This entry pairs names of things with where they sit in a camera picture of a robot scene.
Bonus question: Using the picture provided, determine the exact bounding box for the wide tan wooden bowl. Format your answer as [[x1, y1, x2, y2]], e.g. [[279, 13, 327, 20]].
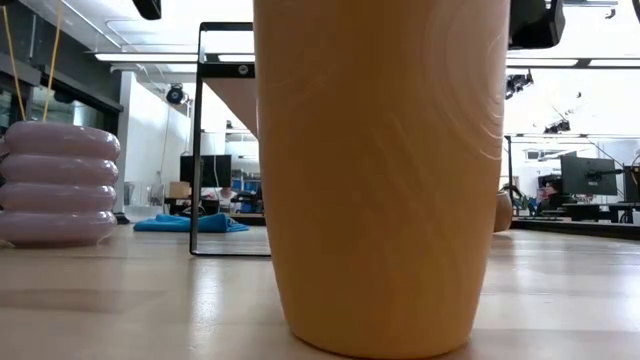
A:
[[493, 190, 515, 234]]

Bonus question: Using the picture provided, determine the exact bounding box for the orange plastic cup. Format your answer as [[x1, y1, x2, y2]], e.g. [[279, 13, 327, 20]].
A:
[[252, 0, 512, 360]]

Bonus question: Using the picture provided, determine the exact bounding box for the black monitor on arm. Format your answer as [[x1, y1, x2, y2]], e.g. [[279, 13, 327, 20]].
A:
[[559, 154, 619, 197]]

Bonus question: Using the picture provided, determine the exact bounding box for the long ceiling light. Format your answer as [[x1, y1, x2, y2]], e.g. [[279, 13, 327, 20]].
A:
[[93, 52, 197, 63]]

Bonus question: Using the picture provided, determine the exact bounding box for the black ceiling spotlight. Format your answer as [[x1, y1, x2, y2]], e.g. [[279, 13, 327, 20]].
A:
[[543, 119, 572, 135], [165, 83, 186, 106], [504, 69, 534, 101]]

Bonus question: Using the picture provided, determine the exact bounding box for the black computer monitor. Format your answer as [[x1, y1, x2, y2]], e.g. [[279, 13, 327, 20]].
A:
[[622, 164, 640, 204], [179, 154, 233, 189]]

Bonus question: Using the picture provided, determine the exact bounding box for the person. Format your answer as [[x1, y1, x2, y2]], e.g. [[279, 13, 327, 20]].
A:
[[202, 186, 239, 214], [537, 178, 572, 212]]

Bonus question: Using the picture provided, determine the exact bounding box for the blue cloth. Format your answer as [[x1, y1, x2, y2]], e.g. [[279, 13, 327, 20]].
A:
[[132, 213, 250, 234]]

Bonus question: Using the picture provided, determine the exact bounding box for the black frame wooden shelf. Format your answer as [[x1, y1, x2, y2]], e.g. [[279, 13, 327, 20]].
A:
[[189, 21, 272, 257]]

